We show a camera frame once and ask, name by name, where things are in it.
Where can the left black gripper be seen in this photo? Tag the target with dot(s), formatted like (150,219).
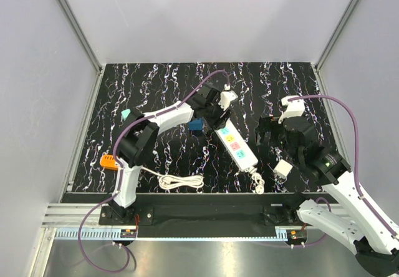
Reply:
(217,123)

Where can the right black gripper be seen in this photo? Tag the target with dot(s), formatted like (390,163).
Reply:
(268,124)

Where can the blue cube socket adapter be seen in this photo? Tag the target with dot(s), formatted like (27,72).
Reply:
(196,125)

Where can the white multicolour power strip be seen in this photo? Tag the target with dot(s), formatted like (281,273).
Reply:
(236,146)

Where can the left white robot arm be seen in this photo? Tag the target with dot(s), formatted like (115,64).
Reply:
(140,132)

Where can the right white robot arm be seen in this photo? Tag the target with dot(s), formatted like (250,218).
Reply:
(368,232)

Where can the white charger plug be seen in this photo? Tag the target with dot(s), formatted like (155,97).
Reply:
(282,169)

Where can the teal cube adapter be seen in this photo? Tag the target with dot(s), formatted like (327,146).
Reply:
(124,114)

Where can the orange power strip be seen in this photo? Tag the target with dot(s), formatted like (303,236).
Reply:
(108,162)

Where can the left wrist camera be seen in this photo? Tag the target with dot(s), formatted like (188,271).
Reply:
(227,97)

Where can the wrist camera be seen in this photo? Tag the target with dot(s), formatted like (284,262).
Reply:
(227,97)
(294,107)

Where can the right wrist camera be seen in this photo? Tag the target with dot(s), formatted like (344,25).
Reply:
(294,107)

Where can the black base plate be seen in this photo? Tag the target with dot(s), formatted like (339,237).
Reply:
(212,216)

